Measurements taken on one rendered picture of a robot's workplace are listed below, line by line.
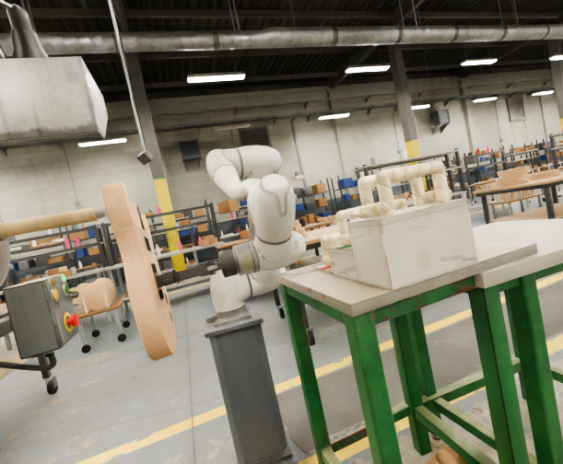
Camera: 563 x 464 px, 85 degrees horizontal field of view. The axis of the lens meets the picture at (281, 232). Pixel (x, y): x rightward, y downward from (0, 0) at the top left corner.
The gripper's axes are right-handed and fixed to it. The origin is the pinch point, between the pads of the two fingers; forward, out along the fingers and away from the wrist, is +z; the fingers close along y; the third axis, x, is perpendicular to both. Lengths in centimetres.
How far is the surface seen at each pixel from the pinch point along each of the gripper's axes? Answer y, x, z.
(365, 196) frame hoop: -18, 8, -55
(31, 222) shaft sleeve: -9.1, 19.3, 21.4
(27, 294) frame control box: 13.1, 5.5, 34.2
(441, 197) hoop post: -26, 3, -72
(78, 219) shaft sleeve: -8.9, 18.0, 12.7
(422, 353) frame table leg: 32, -61, -96
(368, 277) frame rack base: -16, -13, -51
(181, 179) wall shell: 1063, 337, -57
